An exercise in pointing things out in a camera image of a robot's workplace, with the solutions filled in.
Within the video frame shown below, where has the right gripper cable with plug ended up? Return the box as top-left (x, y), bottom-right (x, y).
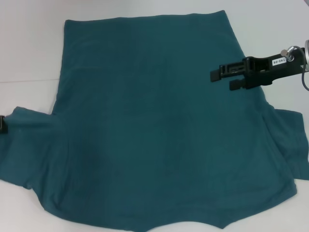
top-left (281, 45), bottom-right (309, 92)

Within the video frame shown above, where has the teal blue t-shirt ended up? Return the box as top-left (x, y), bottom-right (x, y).
top-left (0, 9), bottom-right (309, 224)

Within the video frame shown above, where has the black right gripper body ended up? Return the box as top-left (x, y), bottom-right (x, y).
top-left (242, 51), bottom-right (307, 88)

